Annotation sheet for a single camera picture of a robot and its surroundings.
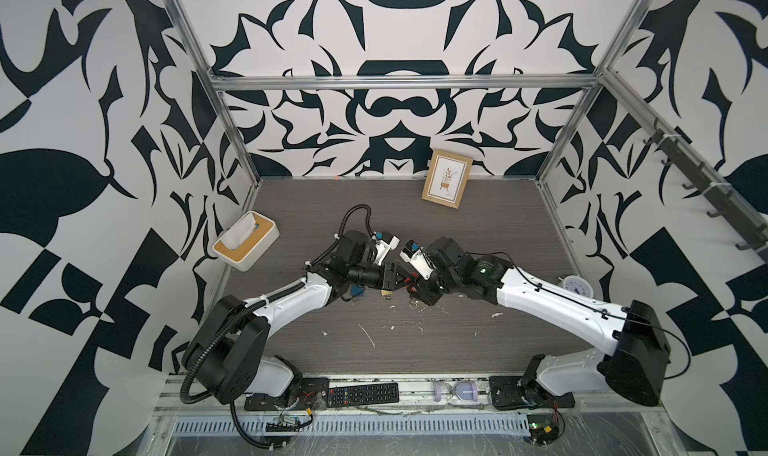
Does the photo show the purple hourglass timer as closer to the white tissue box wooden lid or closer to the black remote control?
the black remote control

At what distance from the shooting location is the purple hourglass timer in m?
0.74

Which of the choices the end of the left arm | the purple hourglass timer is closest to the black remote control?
the purple hourglass timer

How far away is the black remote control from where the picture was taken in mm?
729

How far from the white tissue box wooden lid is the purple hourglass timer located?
651mm

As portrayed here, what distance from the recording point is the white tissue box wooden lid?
951 mm

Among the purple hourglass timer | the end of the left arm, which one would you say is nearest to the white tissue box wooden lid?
the end of the left arm

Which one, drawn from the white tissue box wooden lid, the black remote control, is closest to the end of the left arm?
the black remote control

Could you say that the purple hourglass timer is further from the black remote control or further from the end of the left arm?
the end of the left arm

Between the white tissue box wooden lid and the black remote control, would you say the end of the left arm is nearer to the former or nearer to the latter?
the black remote control

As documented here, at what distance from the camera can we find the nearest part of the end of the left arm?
716 millimetres

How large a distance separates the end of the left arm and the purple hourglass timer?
0.29 m

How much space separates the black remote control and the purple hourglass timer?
10 cm

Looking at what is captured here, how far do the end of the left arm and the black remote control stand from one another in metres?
0.26

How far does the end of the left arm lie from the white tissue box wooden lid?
0.42 m
